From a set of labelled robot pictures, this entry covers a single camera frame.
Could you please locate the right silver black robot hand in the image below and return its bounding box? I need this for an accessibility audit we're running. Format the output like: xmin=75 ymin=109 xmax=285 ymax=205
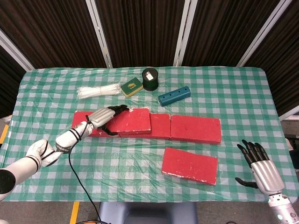
xmin=235 ymin=139 xmax=285 ymax=196

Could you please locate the yellow floor tape strip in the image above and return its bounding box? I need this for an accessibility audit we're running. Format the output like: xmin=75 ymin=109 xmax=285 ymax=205
xmin=69 ymin=202 xmax=80 ymax=224
xmin=0 ymin=125 xmax=9 ymax=144

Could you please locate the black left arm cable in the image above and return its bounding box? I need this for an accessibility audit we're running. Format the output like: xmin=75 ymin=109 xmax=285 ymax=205
xmin=67 ymin=115 xmax=102 ymax=222

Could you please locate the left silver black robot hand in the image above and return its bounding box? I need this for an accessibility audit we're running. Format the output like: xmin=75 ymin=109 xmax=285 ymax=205
xmin=85 ymin=105 xmax=130 ymax=137

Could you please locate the white stick bundle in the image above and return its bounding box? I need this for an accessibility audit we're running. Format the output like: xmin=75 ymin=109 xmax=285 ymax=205
xmin=77 ymin=83 xmax=122 ymax=100

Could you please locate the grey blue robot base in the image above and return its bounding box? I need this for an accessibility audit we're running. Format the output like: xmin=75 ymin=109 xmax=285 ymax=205
xmin=97 ymin=201 xmax=198 ymax=224

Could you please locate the green white checked tablecloth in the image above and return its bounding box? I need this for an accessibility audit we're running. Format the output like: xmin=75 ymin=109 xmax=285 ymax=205
xmin=0 ymin=66 xmax=299 ymax=203

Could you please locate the green yellow sponge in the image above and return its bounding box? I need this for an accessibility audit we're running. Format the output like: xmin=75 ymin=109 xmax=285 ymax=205
xmin=120 ymin=78 xmax=143 ymax=98

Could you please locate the dark green cylinder can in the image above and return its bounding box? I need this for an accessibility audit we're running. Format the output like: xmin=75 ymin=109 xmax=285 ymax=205
xmin=142 ymin=67 xmax=159 ymax=91

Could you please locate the red brick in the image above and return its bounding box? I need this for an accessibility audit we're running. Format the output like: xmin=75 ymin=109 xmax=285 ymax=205
xmin=71 ymin=111 xmax=122 ymax=138
xmin=106 ymin=107 xmax=152 ymax=135
xmin=161 ymin=147 xmax=219 ymax=186
xmin=170 ymin=114 xmax=222 ymax=144
xmin=119 ymin=112 xmax=171 ymax=140

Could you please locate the white partition frame post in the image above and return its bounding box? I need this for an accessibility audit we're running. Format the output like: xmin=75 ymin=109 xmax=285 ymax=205
xmin=173 ymin=0 xmax=199 ymax=68
xmin=85 ymin=0 xmax=114 ymax=69
xmin=279 ymin=105 xmax=299 ymax=121
xmin=0 ymin=29 xmax=35 ymax=72
xmin=236 ymin=0 xmax=294 ymax=68

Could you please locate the blue block with holes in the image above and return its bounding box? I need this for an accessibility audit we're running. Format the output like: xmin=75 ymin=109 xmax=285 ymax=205
xmin=157 ymin=85 xmax=191 ymax=107

